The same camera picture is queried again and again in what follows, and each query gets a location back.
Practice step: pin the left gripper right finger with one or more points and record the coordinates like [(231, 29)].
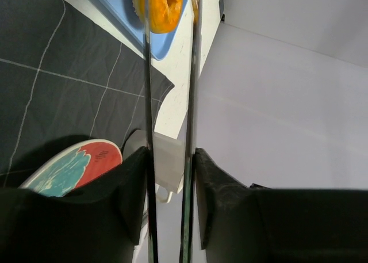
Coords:
[(241, 223)]

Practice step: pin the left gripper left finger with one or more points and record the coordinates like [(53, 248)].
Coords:
[(99, 222)]

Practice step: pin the metal tongs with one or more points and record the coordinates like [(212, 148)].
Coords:
[(190, 143)]

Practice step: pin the orange donut bread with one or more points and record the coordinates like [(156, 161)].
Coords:
[(164, 14)]

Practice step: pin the red and teal plate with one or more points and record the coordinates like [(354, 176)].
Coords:
[(74, 167)]

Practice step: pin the white ceramic mug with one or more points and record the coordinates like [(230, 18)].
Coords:
[(168, 160)]

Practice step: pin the dark checked placemat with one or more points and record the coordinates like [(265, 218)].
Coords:
[(64, 80)]

